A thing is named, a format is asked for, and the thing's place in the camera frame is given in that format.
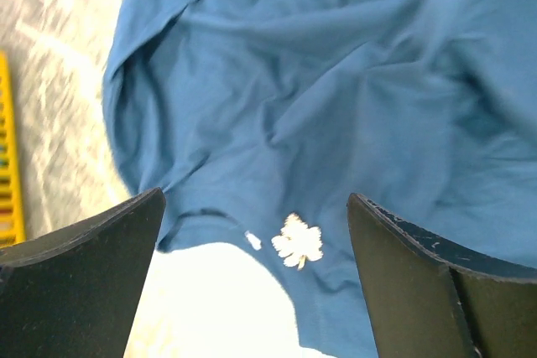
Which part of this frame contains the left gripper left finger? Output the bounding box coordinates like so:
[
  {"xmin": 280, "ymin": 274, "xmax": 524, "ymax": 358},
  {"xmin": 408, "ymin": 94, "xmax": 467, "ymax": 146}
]
[{"xmin": 1, "ymin": 189, "xmax": 165, "ymax": 357}]

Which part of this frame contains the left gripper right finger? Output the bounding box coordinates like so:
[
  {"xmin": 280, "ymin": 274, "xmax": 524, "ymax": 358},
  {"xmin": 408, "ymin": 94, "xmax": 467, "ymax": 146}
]
[{"xmin": 347, "ymin": 194, "xmax": 536, "ymax": 358}]

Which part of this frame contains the gold flower brooch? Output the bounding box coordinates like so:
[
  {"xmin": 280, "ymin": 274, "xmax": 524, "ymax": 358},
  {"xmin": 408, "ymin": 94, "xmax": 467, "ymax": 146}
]
[{"xmin": 271, "ymin": 212, "xmax": 324, "ymax": 271}]

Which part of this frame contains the dark blue t-shirt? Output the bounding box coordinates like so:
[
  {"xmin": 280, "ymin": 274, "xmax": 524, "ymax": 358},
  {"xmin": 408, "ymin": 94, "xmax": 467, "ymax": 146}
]
[{"xmin": 103, "ymin": 0, "xmax": 536, "ymax": 357}]

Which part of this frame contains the yellow plastic shopping basket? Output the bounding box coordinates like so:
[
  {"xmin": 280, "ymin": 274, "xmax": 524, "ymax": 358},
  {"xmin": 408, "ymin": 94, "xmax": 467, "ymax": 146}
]
[{"xmin": 1, "ymin": 51, "xmax": 26, "ymax": 248}]

